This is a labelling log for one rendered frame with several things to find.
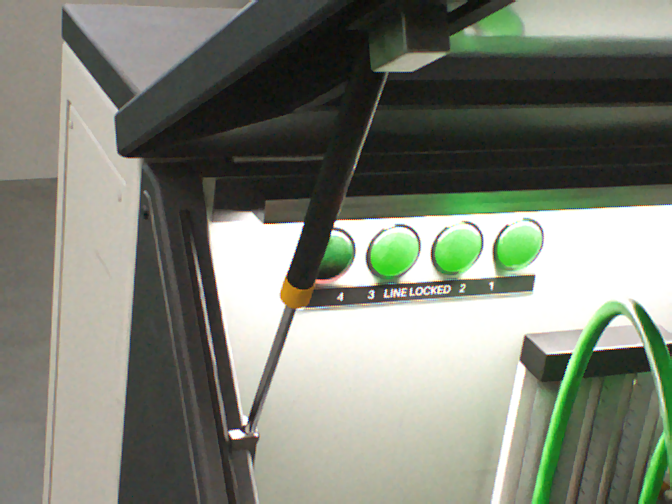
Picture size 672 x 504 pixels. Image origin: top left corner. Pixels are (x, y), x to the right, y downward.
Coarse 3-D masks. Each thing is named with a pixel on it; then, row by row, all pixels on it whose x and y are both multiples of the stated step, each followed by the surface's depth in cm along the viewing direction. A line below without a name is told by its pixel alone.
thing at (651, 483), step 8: (664, 440) 111; (656, 448) 112; (664, 448) 111; (656, 456) 112; (664, 456) 111; (656, 464) 112; (664, 464) 112; (648, 472) 113; (656, 472) 112; (664, 472) 112; (648, 480) 113; (656, 480) 113; (648, 488) 113; (656, 488) 113; (648, 496) 113; (656, 496) 113
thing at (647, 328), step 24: (600, 312) 99; (624, 312) 93; (648, 312) 91; (600, 336) 103; (648, 336) 88; (576, 360) 106; (576, 384) 108; (552, 432) 111; (552, 456) 112; (552, 480) 114
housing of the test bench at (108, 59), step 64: (64, 64) 122; (128, 64) 106; (64, 128) 123; (64, 192) 125; (128, 192) 103; (64, 256) 127; (128, 256) 104; (64, 320) 128; (128, 320) 106; (64, 384) 130; (64, 448) 131
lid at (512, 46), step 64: (256, 0) 69; (320, 0) 62; (384, 0) 60; (448, 0) 60; (512, 0) 61; (576, 0) 69; (640, 0) 70; (192, 64) 80; (256, 64) 71; (320, 64) 79; (384, 64) 62; (448, 64) 82; (512, 64) 84; (576, 64) 86; (640, 64) 88; (128, 128) 95; (192, 128) 92; (256, 128) 90; (320, 128) 92; (384, 128) 94; (448, 128) 97; (512, 128) 100; (576, 128) 103; (640, 128) 106
